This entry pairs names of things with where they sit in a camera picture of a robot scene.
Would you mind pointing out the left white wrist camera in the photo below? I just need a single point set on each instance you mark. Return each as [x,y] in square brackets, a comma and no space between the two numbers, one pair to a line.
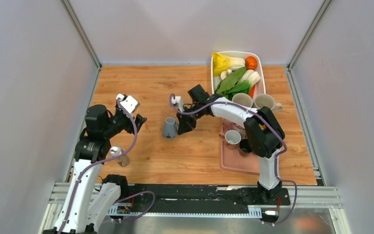
[127,103]

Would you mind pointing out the pink upside-down mug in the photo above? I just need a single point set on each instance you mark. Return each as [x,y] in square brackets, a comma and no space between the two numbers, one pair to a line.
[228,125]

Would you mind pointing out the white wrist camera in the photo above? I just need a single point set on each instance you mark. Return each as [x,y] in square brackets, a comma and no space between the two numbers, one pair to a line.
[177,103]
[127,103]

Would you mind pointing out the small pink dotted mug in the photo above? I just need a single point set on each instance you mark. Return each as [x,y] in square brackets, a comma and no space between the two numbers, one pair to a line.
[230,139]

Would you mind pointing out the green leafy vegetable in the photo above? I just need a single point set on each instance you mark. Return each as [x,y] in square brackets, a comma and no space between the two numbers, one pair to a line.
[233,85]

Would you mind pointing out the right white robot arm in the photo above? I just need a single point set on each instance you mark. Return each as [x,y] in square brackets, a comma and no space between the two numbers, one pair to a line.
[264,133]

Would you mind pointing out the silver metal bottle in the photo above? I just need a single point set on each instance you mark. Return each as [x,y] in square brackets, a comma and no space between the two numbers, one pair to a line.
[117,152]

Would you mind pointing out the small brown mug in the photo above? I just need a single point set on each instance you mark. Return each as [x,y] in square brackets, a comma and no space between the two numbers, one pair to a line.
[244,147]

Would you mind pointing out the pink plastic tray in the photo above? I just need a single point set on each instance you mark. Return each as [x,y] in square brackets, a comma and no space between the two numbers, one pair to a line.
[231,161]

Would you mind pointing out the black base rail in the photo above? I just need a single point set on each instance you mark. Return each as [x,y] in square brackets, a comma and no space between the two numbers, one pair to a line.
[202,199]

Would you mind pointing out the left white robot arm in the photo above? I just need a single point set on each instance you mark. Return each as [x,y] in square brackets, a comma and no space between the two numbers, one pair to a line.
[80,213]

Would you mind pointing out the white vegetable bin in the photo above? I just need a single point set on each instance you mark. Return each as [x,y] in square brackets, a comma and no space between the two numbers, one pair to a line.
[260,86]

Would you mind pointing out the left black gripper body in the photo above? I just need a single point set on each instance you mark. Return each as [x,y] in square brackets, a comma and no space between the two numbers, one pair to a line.
[120,122]

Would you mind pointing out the yellow napa cabbage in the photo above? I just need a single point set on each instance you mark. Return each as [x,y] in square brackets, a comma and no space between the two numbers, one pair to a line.
[222,63]

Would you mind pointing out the grey-blue dotted mug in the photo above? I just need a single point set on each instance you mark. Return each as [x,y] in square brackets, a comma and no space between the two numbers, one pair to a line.
[170,128]

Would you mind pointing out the tall white floral mug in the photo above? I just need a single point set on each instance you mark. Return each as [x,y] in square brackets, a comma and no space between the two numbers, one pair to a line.
[265,100]

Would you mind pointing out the white mushroom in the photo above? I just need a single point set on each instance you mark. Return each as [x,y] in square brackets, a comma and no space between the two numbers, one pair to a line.
[225,73]

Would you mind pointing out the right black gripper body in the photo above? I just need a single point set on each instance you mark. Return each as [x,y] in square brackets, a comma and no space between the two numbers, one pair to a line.
[190,119]

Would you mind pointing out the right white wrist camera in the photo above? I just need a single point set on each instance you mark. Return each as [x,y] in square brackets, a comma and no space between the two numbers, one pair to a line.
[177,103]

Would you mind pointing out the white bok choy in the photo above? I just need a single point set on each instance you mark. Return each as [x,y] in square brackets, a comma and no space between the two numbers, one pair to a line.
[250,78]

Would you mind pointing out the orange carrot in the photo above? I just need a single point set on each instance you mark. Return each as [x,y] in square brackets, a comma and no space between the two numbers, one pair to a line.
[252,91]

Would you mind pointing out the small orange pumpkin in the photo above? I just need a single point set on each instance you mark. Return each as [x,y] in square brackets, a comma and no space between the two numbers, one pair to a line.
[251,63]

